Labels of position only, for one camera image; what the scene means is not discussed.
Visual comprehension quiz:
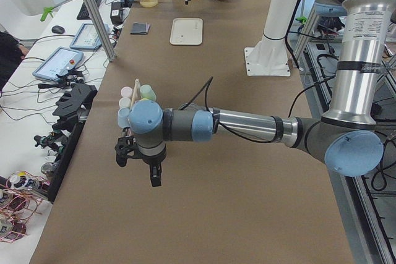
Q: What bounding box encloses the green cup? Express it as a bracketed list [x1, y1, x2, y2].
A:
[139, 84, 157, 102]

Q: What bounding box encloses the cream rabbit tray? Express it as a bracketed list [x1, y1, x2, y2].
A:
[170, 18, 204, 46]

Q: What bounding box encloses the blue cup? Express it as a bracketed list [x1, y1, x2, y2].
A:
[117, 108, 130, 129]

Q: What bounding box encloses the white cup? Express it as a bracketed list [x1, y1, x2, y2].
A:
[118, 97, 131, 109]

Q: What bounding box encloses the pink cup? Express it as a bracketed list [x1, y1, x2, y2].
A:
[120, 86, 134, 98]

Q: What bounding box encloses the folded grey cloth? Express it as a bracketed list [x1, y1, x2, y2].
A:
[130, 22, 150, 35]

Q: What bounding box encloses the black keyboard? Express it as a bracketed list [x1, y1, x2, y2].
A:
[76, 0, 105, 20]

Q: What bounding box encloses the far teach pendant tablet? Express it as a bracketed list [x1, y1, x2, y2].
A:
[69, 23, 101, 51]

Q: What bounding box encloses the teach pendant tablet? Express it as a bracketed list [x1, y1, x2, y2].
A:
[69, 23, 101, 51]
[32, 47, 84, 80]

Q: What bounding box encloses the black computer mouse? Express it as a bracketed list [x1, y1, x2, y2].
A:
[51, 25, 65, 34]

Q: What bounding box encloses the near teach pendant tablet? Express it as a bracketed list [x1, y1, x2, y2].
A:
[32, 47, 84, 80]

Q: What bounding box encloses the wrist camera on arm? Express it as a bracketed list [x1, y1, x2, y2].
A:
[114, 136, 139, 168]

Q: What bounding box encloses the white wire cup rack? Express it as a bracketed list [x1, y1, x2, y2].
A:
[129, 79, 140, 110]

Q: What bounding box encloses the aluminium frame post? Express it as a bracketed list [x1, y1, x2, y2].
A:
[83, 0, 116, 62]

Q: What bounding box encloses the black bracket part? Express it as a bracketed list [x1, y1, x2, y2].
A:
[52, 83, 98, 120]

